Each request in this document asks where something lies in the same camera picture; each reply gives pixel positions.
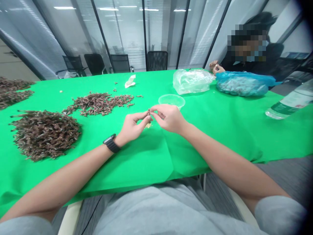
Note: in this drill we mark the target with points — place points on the green tablecloth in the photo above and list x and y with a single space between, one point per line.
220 127

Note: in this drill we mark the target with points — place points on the clear plastic bag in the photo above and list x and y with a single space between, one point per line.
190 82

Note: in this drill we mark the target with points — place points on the blue plastic bag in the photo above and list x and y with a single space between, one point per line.
242 84

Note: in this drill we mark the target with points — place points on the clear plastic water bottle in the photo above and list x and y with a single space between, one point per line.
291 100

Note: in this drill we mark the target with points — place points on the clear plastic cup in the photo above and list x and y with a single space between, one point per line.
171 100

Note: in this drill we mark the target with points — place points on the small heap of yellow seeds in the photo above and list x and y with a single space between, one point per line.
148 126

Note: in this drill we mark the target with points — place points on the dense heap of brown pods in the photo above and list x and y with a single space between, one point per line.
46 135

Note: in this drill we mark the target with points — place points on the loose pile of brown stems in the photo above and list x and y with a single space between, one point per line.
12 91

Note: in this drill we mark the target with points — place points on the person's right hand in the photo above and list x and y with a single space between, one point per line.
172 120

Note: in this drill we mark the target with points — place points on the single brown dried pod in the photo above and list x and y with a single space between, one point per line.
149 114

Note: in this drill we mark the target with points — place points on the person's body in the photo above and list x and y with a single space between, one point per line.
156 210

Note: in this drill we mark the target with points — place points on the scattered spread of brown pods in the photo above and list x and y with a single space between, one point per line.
97 104

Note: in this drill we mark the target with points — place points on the black mesh office chair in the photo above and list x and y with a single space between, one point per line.
73 64
94 63
157 60
120 63

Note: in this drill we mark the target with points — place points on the crumpled white wrapper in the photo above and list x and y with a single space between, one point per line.
130 82

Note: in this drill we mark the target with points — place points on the glass partition with black frames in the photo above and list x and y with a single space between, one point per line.
122 29

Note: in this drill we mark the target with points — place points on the person's left hand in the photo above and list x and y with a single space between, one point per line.
130 127

